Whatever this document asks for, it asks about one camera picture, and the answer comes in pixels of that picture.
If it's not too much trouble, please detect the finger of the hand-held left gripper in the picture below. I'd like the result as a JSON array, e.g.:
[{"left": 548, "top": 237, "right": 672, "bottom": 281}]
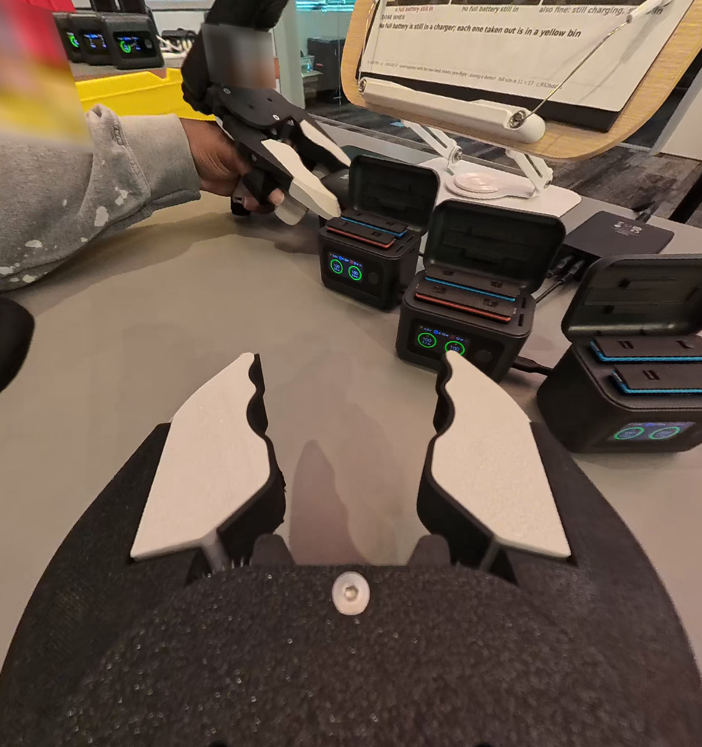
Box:
[
  {"left": 260, "top": 139, "right": 344, "bottom": 219},
  {"left": 297, "top": 118, "right": 353, "bottom": 170}
]

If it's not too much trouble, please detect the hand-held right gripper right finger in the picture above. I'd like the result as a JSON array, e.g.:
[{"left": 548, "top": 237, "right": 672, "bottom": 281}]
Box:
[{"left": 417, "top": 350, "right": 572, "bottom": 570}]

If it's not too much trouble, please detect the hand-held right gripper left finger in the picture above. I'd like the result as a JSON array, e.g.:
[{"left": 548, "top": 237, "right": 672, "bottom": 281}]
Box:
[{"left": 130, "top": 352, "right": 286, "bottom": 570}]

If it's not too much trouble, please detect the black battery with orange edge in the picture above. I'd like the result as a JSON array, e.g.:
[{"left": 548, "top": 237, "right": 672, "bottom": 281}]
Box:
[
  {"left": 326, "top": 222, "right": 409, "bottom": 253},
  {"left": 414, "top": 289, "right": 515, "bottom": 325}
]

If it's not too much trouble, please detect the yellow plastic bin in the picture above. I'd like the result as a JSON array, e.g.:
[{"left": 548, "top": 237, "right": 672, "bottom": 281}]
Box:
[{"left": 74, "top": 67, "right": 217, "bottom": 121}]

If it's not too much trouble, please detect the person's left forearm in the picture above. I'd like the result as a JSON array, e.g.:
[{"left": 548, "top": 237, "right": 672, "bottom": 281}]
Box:
[{"left": 0, "top": 105, "right": 203, "bottom": 293}]

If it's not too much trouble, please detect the person's left hand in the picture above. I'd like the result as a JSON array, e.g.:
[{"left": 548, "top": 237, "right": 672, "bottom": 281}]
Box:
[{"left": 179, "top": 117, "right": 286, "bottom": 216}]

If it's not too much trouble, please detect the dark rounded object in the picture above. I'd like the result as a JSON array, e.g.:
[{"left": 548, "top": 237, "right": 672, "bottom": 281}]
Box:
[{"left": 0, "top": 291, "right": 35, "bottom": 409}]

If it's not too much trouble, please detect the black power adapter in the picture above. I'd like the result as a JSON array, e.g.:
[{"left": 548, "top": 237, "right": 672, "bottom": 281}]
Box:
[{"left": 562, "top": 210, "right": 675, "bottom": 260}]

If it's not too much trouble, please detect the metal stand bracket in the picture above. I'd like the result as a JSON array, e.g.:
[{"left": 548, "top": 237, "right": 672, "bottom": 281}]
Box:
[
  {"left": 406, "top": 119, "right": 465, "bottom": 176},
  {"left": 505, "top": 140, "right": 556, "bottom": 196}
]

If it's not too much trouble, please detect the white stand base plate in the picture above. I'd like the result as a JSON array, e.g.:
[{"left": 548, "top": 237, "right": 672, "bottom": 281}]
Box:
[{"left": 421, "top": 158, "right": 582, "bottom": 217}]

